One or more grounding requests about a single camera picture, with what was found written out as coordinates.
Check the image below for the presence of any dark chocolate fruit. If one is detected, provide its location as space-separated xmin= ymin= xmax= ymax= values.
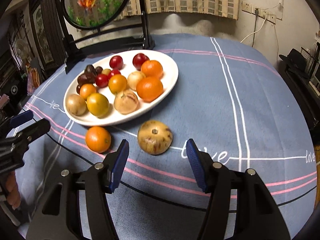
xmin=76 ymin=85 xmax=81 ymax=94

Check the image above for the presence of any dark chestnut coloured fruit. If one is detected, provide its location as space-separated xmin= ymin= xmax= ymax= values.
xmin=95 ymin=66 xmax=103 ymax=74

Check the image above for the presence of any large orange mandarin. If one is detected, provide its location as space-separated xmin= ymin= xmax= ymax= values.
xmin=136 ymin=76 xmax=164 ymax=102

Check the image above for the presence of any small red cherry tomato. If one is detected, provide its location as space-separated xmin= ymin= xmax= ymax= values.
xmin=108 ymin=69 xmax=121 ymax=79

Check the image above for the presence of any large dark red plum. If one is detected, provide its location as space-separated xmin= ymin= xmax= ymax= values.
xmin=132 ymin=53 xmax=149 ymax=70

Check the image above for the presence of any left hand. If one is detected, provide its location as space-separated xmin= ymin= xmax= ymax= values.
xmin=5 ymin=171 xmax=21 ymax=210

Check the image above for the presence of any orange near plate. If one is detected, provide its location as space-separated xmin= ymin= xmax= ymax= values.
xmin=85 ymin=126 xmax=112 ymax=153

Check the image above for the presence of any brown striped round fruit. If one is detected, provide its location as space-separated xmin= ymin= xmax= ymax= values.
xmin=137 ymin=120 xmax=173 ymax=155

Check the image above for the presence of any yellow orange fruit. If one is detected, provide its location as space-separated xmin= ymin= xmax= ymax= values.
xmin=80 ymin=83 xmax=97 ymax=100

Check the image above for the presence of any yellow green fruit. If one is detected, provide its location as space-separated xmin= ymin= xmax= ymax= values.
xmin=87 ymin=93 xmax=110 ymax=117

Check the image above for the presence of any dark brown fruit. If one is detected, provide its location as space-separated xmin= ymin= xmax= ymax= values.
xmin=77 ymin=73 xmax=95 ymax=86

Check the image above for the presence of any large beige round fruit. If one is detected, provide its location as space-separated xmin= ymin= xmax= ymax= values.
xmin=113 ymin=89 xmax=139 ymax=115

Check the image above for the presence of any blue striped tablecloth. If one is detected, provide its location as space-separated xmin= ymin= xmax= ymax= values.
xmin=7 ymin=32 xmax=318 ymax=240

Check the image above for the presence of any dark purple fruit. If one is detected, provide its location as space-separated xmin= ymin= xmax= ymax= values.
xmin=84 ymin=64 xmax=97 ymax=76

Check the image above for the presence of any small yellow fruit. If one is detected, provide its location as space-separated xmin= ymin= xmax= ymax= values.
xmin=101 ymin=69 xmax=111 ymax=75

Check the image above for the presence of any small orange left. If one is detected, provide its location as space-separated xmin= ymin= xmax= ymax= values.
xmin=108 ymin=74 xmax=127 ymax=94

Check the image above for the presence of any isolated yellow round fruit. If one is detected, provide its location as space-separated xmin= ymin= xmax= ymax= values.
xmin=127 ymin=71 xmax=146 ymax=91

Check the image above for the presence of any dark red plum on plate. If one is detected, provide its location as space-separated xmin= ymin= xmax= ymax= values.
xmin=109 ymin=55 xmax=124 ymax=70

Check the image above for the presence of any small orange on plate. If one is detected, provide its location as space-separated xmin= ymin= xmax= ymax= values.
xmin=140 ymin=60 xmax=163 ymax=79

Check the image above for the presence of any round goldfish screen stand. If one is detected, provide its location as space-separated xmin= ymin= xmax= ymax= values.
xmin=54 ymin=0 xmax=155 ymax=73

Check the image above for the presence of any black shelf with monitor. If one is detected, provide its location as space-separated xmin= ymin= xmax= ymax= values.
xmin=279 ymin=48 xmax=319 ymax=131

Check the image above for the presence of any framed picture on wall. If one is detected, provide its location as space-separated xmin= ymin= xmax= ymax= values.
xmin=29 ymin=0 xmax=66 ymax=73

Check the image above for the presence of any wall power strip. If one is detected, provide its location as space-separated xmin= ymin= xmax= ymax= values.
xmin=241 ymin=1 xmax=277 ymax=24

